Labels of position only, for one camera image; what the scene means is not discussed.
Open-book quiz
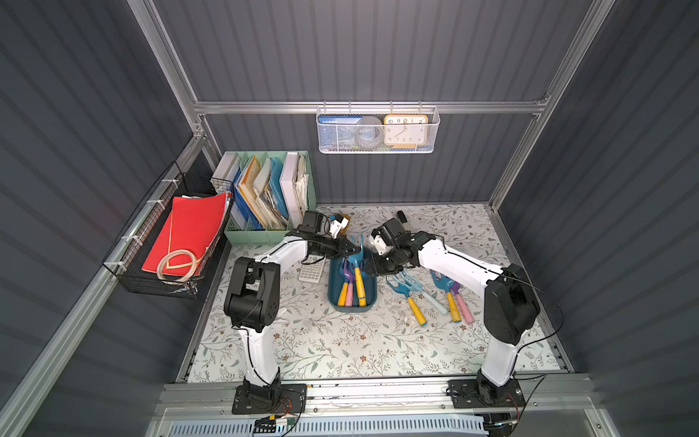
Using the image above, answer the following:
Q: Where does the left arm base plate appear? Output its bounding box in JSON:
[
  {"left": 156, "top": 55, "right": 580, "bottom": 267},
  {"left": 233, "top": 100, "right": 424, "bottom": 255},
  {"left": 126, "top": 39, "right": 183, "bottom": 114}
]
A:
[{"left": 231, "top": 382, "right": 308, "bottom": 415}]

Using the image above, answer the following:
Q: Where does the white book in organizer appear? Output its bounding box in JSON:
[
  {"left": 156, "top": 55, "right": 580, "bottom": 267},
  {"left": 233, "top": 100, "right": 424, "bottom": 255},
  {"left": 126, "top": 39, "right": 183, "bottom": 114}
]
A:
[{"left": 280, "top": 152, "right": 303, "bottom": 229}]

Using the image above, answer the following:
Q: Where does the beige rubber ring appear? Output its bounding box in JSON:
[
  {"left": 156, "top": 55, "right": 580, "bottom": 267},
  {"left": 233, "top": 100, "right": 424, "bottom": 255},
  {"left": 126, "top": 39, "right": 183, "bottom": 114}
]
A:
[{"left": 157, "top": 248, "right": 200, "bottom": 283}]

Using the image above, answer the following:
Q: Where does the white calculator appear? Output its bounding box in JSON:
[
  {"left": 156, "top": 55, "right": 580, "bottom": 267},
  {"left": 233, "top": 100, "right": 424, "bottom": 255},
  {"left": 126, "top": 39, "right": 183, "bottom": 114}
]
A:
[{"left": 299, "top": 255, "right": 326, "bottom": 284}]

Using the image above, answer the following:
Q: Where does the grey tape roll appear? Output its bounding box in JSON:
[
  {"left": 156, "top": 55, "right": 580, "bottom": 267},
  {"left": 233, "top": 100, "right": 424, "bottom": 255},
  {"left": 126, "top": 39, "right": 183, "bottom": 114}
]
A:
[{"left": 354, "top": 116, "right": 384, "bottom": 150}]

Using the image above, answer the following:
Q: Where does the light blue rake pale handle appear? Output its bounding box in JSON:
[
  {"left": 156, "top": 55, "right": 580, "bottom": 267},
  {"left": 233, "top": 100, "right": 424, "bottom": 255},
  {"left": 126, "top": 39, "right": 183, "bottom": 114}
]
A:
[{"left": 400, "top": 271, "right": 448, "bottom": 315}]

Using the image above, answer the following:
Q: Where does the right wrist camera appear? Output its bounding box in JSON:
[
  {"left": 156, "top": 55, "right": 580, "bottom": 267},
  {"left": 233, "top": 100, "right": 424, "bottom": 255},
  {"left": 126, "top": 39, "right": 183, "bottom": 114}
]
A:
[{"left": 370, "top": 235, "right": 391, "bottom": 256}]

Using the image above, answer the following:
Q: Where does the blue book in basket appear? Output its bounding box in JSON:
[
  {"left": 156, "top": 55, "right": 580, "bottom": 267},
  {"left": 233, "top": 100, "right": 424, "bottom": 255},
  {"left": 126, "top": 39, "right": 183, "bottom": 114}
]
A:
[{"left": 317, "top": 115, "right": 362, "bottom": 154}]

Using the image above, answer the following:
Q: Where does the black wire wall basket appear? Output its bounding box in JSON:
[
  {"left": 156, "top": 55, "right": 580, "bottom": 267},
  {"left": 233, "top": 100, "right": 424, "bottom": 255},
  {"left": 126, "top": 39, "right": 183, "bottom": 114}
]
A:
[{"left": 103, "top": 165, "right": 234, "bottom": 300}]

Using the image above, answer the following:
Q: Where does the yellow alarm clock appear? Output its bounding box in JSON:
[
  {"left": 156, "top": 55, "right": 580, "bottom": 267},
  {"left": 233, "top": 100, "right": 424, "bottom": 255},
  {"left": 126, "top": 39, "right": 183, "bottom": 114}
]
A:
[{"left": 383, "top": 114, "right": 430, "bottom": 149}]

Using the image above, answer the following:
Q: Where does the teal plastic storage box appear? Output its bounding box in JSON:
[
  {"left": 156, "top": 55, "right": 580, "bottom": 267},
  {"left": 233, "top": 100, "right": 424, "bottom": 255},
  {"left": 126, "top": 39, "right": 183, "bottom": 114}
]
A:
[{"left": 327, "top": 259, "right": 378, "bottom": 312}]

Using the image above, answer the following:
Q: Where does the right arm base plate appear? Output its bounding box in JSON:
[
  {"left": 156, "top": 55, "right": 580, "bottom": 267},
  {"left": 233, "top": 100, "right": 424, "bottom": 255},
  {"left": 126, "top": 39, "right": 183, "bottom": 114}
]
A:
[{"left": 446, "top": 378, "right": 526, "bottom": 409}]

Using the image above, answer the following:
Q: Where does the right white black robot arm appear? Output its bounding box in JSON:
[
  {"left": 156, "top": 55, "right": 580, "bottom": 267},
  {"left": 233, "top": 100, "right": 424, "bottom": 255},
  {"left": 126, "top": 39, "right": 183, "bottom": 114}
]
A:
[{"left": 364, "top": 218, "right": 541, "bottom": 389}]

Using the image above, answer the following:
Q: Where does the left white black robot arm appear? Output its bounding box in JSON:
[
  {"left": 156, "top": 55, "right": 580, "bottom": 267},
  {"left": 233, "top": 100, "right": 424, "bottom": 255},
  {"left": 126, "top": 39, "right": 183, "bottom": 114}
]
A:
[{"left": 223, "top": 211, "right": 360, "bottom": 396}]

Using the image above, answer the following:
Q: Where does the black white marker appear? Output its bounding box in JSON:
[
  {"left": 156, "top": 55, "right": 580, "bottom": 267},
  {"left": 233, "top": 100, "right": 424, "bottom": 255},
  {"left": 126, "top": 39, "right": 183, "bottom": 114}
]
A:
[{"left": 396, "top": 210, "right": 410, "bottom": 228}]

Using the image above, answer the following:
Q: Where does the red folder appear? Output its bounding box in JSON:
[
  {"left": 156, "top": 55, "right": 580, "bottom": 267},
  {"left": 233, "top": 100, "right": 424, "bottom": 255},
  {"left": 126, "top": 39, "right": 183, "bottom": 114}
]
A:
[{"left": 141, "top": 192, "right": 231, "bottom": 282}]

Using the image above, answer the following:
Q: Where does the mint green file organizer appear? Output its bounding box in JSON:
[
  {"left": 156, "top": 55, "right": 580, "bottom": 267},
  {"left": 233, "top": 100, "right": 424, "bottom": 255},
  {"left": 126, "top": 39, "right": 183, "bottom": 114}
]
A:
[{"left": 210, "top": 151, "right": 317, "bottom": 245}]

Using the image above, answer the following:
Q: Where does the white wire hanging basket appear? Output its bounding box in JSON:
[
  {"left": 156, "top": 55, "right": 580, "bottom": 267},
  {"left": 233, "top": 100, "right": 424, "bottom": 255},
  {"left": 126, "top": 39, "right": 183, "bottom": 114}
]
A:
[{"left": 316, "top": 106, "right": 442, "bottom": 155}]

